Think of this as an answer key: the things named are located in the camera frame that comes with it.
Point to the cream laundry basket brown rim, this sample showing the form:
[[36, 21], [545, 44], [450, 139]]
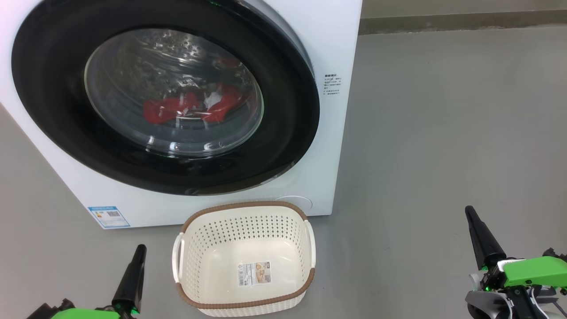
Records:
[[212, 235]]

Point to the white front-load washing machine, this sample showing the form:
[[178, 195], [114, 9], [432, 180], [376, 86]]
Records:
[[336, 40]]

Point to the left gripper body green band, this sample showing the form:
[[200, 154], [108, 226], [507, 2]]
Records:
[[84, 314]]

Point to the white printed product label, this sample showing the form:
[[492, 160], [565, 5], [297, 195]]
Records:
[[254, 273]]

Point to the printed warning text label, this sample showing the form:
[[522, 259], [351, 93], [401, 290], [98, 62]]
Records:
[[332, 84]]

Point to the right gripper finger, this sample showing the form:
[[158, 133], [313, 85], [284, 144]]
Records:
[[485, 243]]

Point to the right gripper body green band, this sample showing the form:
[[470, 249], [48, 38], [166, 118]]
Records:
[[536, 271]]

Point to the red and white garment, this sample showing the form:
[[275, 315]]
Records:
[[166, 110]]

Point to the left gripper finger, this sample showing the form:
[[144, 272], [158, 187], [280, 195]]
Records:
[[130, 283]]

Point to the round filter cover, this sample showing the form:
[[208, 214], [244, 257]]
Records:
[[301, 204]]

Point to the washing machine door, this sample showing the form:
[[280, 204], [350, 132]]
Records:
[[53, 79]]

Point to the blue energy label sticker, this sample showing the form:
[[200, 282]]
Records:
[[108, 216]]

